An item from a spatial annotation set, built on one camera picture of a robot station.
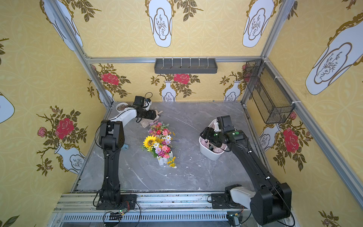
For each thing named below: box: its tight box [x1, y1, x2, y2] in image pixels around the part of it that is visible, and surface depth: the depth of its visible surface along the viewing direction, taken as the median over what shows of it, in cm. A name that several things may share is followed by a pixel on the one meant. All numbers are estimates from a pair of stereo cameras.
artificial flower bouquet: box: [140, 121, 179, 169], surface depth 80 cm
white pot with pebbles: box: [115, 102, 129, 113], surface depth 112 cm
